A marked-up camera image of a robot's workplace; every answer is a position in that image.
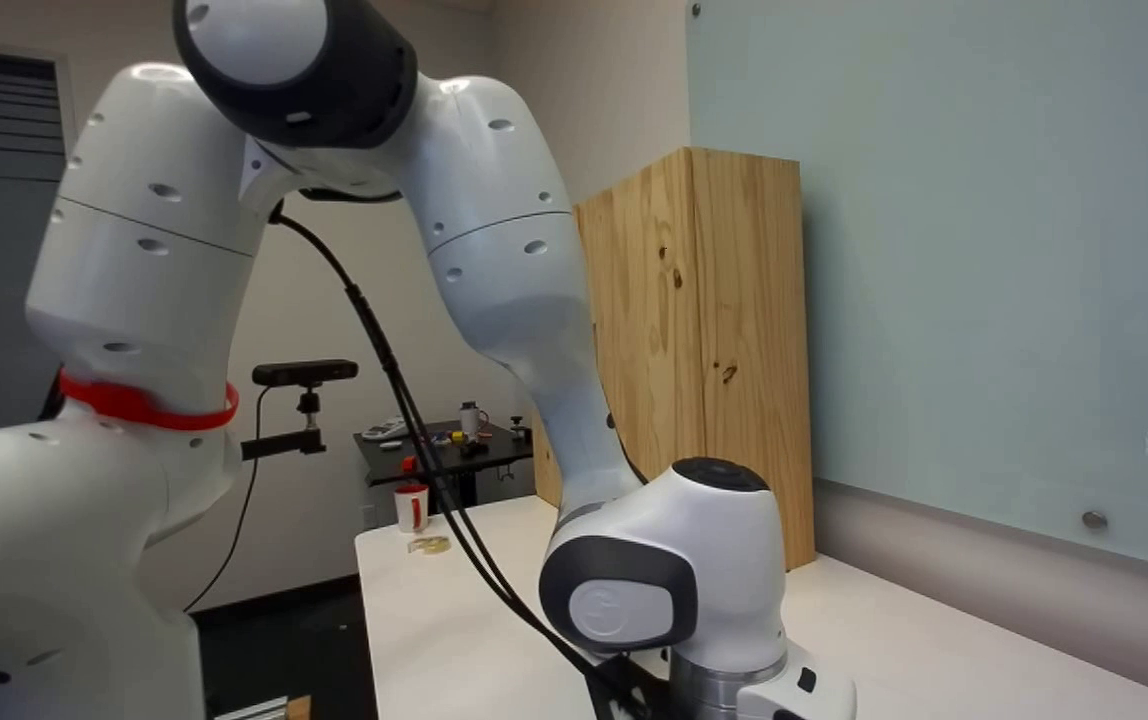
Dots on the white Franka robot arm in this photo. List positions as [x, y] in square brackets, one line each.
[492, 226]

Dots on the small white bottle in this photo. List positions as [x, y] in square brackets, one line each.
[470, 423]

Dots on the wooden cabinet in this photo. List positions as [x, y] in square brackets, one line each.
[717, 335]

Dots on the black side table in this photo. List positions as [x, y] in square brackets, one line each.
[387, 451]

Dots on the red and white cup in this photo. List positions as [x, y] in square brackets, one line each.
[408, 505]

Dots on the small round tape roll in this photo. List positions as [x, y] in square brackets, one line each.
[431, 542]

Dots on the pale blue glass whiteboard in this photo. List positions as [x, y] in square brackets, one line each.
[997, 240]

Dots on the black stereo camera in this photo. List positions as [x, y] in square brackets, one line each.
[307, 375]

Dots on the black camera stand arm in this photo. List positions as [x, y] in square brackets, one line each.
[280, 441]

